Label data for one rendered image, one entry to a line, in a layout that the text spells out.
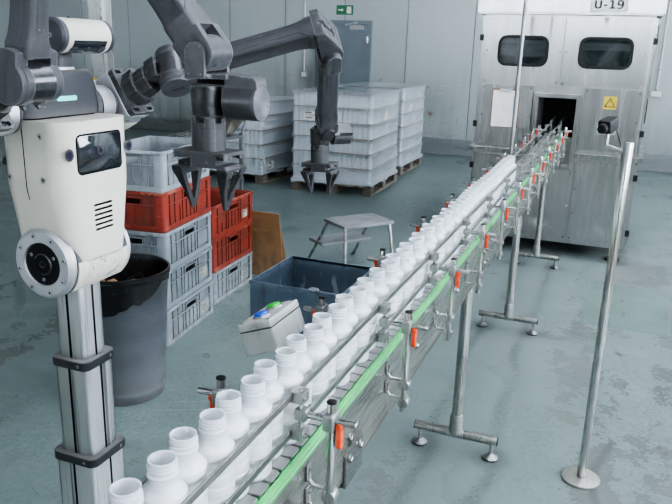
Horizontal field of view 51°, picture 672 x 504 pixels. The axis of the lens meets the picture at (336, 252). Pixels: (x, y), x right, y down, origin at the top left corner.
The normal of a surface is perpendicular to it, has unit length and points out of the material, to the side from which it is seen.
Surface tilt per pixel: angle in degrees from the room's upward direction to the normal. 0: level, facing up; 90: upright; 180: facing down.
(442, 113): 90
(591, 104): 90
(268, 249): 100
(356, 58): 90
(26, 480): 0
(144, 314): 94
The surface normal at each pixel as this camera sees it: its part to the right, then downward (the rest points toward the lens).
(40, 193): -0.37, 0.42
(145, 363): 0.67, 0.29
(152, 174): -0.25, 0.26
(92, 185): 0.93, 0.13
